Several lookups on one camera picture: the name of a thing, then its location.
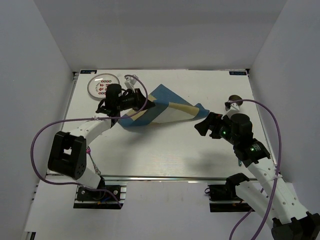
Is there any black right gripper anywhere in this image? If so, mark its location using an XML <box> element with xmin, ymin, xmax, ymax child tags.
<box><xmin>194</xmin><ymin>111</ymin><xmax>239</xmax><ymax>145</ymax></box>

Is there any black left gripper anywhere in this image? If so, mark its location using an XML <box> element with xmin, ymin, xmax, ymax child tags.
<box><xmin>116</xmin><ymin>88</ymin><xmax>156</xmax><ymax>113</ymax></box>

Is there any blue tan white cloth napkin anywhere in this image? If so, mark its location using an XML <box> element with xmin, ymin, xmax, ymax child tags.
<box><xmin>118</xmin><ymin>84</ymin><xmax>210</xmax><ymax>128</ymax></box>

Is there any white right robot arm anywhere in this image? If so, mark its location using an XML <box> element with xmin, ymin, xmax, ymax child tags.
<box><xmin>194</xmin><ymin>112</ymin><xmax>320</xmax><ymax>240</ymax></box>

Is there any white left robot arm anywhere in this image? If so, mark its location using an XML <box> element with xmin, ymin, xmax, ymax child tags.
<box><xmin>47</xmin><ymin>83</ymin><xmax>156</xmax><ymax>200</ymax></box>

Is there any brown metal cup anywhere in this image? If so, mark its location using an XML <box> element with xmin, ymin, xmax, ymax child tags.
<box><xmin>224</xmin><ymin>94</ymin><xmax>243</xmax><ymax>111</ymax></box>

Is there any white plate with red print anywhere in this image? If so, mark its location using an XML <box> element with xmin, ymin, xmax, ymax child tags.
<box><xmin>87</xmin><ymin>73</ymin><xmax>120</xmax><ymax>99</ymax></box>

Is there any blue right corner sticker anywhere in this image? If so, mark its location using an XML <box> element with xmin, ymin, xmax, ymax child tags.
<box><xmin>229</xmin><ymin>71</ymin><xmax>247</xmax><ymax>76</ymax></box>

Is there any blue corner sticker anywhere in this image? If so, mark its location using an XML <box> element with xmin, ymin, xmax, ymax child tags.
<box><xmin>79</xmin><ymin>69</ymin><xmax>97</xmax><ymax>75</ymax></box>
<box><xmin>229</xmin><ymin>71</ymin><xmax>247</xmax><ymax>76</ymax></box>

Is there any blue left corner sticker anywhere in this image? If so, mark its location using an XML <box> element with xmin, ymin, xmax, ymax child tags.
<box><xmin>79</xmin><ymin>69</ymin><xmax>97</xmax><ymax>75</ymax></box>

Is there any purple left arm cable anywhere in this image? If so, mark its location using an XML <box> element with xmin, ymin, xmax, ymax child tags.
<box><xmin>30</xmin><ymin>74</ymin><xmax>148</xmax><ymax>209</ymax></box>

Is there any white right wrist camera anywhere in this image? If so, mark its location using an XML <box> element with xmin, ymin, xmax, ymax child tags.
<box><xmin>222</xmin><ymin>100</ymin><xmax>244</xmax><ymax>119</ymax></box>

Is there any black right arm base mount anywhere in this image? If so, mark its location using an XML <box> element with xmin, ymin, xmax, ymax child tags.
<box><xmin>204</xmin><ymin>184</ymin><xmax>251</xmax><ymax>213</ymax></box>

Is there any fork with pink handle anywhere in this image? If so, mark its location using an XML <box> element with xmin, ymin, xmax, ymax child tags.
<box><xmin>86</xmin><ymin>146</ymin><xmax>101</xmax><ymax>176</ymax></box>

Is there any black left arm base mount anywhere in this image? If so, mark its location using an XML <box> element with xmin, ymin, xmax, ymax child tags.
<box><xmin>73</xmin><ymin>182</ymin><xmax>127</xmax><ymax>210</ymax></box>

